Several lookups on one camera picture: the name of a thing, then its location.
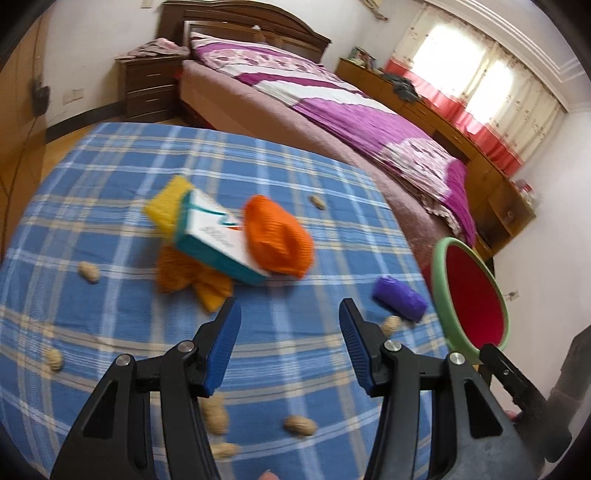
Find peanut left on table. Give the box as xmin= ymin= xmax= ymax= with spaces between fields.
xmin=77 ymin=261 xmax=101 ymax=284

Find blue plaid tablecloth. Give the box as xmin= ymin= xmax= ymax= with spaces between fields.
xmin=1 ymin=123 xmax=426 ymax=479

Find peanut front centre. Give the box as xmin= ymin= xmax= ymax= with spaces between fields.
xmin=283 ymin=415 xmax=318 ymax=437

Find peanut far on table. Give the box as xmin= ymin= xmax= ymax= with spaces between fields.
xmin=310 ymin=195 xmax=325 ymax=210

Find black charger on wall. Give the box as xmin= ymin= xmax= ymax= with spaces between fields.
xmin=31 ymin=78 xmax=50 ymax=117

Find long wooden cabinet desk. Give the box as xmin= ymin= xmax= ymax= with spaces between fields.
xmin=335 ymin=58 xmax=535 ymax=260

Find purple plastic bag roll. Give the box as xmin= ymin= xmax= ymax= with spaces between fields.
xmin=372 ymin=276 xmax=428 ymax=323

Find bed with purple quilt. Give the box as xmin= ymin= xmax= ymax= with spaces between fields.
xmin=180 ymin=32 xmax=476 ymax=265

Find peanut on table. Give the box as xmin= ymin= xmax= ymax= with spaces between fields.
xmin=310 ymin=195 xmax=325 ymax=210
xmin=77 ymin=261 xmax=101 ymax=284

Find peanut near yellow box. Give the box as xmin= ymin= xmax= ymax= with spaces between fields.
xmin=381 ymin=315 xmax=402 ymax=338

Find orange cloth ball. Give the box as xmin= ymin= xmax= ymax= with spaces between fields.
xmin=243 ymin=195 xmax=315 ymax=279

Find yellow sponge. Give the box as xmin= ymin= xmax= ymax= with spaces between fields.
xmin=143 ymin=176 xmax=193 ymax=241

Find white teal medicine box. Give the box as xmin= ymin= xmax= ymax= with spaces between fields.
xmin=174 ymin=189 xmax=270 ymax=285

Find orange paper bow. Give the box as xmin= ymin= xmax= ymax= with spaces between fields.
xmin=156 ymin=245 xmax=233 ymax=313

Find dark wooden nightstand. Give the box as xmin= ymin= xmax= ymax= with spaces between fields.
xmin=116 ymin=38 xmax=189 ymax=123

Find red bin with green rim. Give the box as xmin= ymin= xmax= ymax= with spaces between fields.
xmin=423 ymin=237 xmax=510 ymax=365

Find grey clothes pile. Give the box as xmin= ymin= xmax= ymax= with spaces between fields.
xmin=382 ymin=73 xmax=421 ymax=103

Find red and white curtains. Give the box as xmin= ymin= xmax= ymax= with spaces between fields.
xmin=385 ymin=7 xmax=565 ymax=177

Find wooden wardrobe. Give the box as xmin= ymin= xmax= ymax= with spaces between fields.
xmin=1 ymin=14 xmax=48 ymax=252

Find dark wooden headboard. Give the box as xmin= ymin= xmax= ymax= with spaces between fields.
xmin=156 ymin=1 xmax=331 ymax=63

